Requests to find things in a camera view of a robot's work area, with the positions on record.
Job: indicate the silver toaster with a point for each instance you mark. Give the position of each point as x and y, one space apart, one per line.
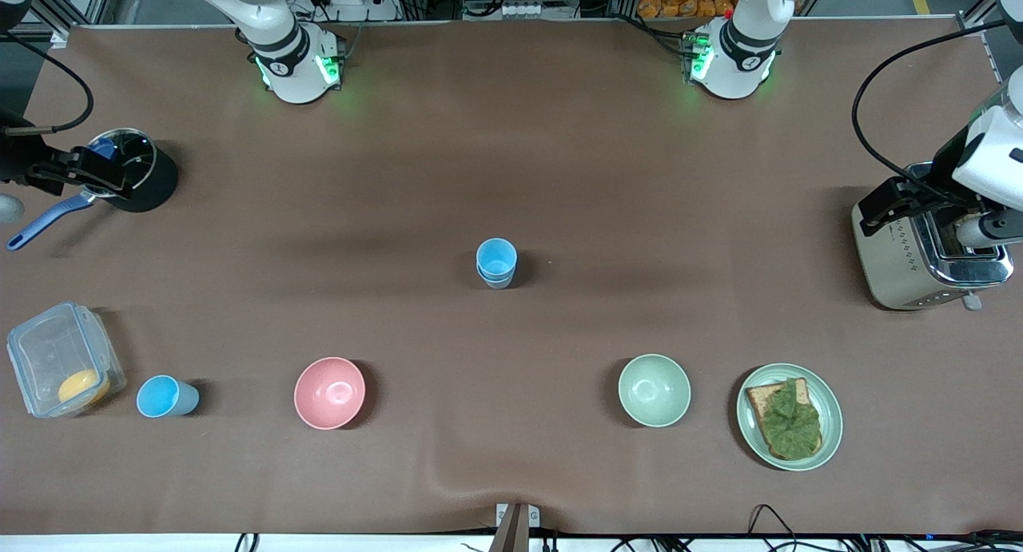
895 256

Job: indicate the brown table cover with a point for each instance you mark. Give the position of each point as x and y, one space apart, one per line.
511 137

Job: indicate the pale green plate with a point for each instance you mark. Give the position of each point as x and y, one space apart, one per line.
827 404

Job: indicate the metal table clamp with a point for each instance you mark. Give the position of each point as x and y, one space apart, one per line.
515 524

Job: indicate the clear plastic food container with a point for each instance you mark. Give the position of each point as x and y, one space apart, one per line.
56 352

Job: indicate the green lettuce leaf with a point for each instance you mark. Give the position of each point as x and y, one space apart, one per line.
793 424

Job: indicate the yellow round food piece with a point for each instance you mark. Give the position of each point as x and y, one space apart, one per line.
83 387

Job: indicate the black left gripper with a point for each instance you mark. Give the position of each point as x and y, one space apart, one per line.
948 167

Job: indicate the blue plastic cup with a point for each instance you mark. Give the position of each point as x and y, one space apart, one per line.
497 282
164 397
496 258

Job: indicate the brown bread slice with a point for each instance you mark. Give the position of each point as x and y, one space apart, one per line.
759 399

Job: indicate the glass lid with blue knob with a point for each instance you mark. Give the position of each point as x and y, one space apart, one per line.
136 148

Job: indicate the pale green bowl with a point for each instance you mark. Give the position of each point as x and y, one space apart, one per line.
654 390

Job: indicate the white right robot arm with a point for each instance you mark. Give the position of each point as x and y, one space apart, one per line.
292 65

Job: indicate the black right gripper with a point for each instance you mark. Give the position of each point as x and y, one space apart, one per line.
17 162

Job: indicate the pink bowl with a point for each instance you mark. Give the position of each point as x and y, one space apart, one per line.
329 392

